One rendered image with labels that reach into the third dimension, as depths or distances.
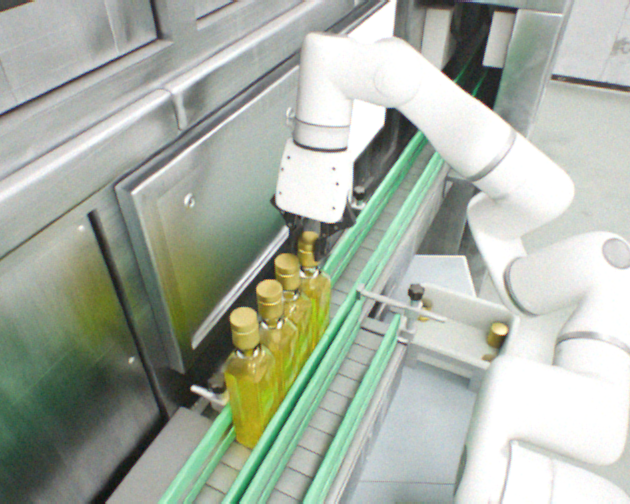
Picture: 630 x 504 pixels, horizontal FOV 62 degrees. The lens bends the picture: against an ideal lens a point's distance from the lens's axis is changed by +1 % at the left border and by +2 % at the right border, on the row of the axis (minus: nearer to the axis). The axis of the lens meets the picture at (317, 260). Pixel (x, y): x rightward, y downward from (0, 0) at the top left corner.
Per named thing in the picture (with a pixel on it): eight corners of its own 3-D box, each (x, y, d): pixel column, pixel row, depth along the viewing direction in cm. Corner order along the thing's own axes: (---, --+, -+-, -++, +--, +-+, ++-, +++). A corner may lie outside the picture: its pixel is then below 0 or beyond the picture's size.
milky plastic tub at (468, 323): (414, 305, 122) (418, 278, 116) (512, 338, 115) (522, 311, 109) (388, 359, 110) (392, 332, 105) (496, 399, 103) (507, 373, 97)
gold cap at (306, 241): (303, 250, 81) (303, 228, 78) (324, 256, 80) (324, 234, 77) (293, 263, 79) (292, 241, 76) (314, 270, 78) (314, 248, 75)
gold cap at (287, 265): (283, 271, 78) (281, 249, 75) (304, 279, 76) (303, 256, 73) (271, 286, 75) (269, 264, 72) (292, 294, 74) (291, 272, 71)
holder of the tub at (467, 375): (392, 300, 124) (395, 276, 119) (510, 339, 115) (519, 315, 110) (365, 351, 113) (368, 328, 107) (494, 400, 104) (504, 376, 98)
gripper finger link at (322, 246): (318, 220, 73) (312, 262, 76) (338, 226, 72) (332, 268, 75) (327, 213, 76) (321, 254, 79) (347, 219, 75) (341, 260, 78)
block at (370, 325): (365, 336, 107) (367, 313, 103) (409, 352, 104) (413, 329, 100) (358, 348, 105) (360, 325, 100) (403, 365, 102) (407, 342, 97)
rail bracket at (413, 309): (358, 310, 103) (362, 264, 95) (441, 339, 98) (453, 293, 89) (352, 321, 101) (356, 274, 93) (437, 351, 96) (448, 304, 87)
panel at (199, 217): (375, 124, 142) (387, -14, 119) (386, 126, 141) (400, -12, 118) (169, 368, 81) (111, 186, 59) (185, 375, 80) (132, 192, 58)
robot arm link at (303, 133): (275, 116, 67) (273, 138, 69) (338, 131, 64) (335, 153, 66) (301, 108, 73) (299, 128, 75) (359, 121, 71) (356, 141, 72)
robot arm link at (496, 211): (495, 205, 59) (414, 251, 72) (623, 305, 64) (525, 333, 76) (521, 117, 68) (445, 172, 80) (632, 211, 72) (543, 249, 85)
